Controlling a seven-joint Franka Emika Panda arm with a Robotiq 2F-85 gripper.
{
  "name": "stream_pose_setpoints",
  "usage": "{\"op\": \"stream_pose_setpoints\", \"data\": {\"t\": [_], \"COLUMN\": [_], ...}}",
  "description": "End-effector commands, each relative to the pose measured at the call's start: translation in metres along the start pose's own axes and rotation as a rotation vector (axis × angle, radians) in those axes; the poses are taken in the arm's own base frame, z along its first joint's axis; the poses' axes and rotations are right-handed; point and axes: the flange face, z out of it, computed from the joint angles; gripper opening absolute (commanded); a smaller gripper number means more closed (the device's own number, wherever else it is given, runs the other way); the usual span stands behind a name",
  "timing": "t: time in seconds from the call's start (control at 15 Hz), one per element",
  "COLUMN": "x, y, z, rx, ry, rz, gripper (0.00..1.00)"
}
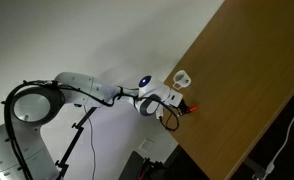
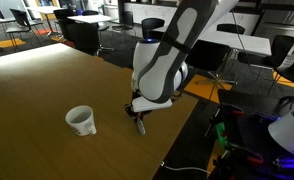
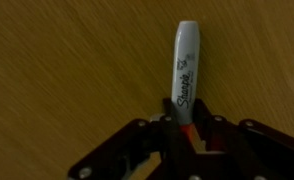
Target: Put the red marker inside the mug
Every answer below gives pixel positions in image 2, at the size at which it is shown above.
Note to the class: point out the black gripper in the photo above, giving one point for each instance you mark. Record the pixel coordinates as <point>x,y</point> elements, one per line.
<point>130,110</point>

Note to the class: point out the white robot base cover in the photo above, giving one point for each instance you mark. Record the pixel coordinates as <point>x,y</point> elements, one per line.
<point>290,130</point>

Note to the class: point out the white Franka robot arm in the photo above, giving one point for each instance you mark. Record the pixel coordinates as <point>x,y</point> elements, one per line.
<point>160,66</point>

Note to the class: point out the white ceramic mug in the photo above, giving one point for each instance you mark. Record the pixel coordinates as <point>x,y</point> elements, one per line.
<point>82,126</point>

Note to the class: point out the green clamp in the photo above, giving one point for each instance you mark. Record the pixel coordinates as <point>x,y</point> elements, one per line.
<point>221,133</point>

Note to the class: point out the small white square table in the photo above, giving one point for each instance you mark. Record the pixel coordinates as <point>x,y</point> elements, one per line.
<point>90,18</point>

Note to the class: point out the large white dining table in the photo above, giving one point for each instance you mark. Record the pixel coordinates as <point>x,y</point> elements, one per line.
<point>240,41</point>

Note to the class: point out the white table with yellow base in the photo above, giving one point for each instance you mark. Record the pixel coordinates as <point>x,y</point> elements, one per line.
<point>45,9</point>

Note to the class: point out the black chair with metal legs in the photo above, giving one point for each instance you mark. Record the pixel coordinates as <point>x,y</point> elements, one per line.
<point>20,23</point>

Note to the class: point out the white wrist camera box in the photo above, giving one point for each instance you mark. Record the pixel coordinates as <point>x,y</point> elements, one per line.
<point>150,105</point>

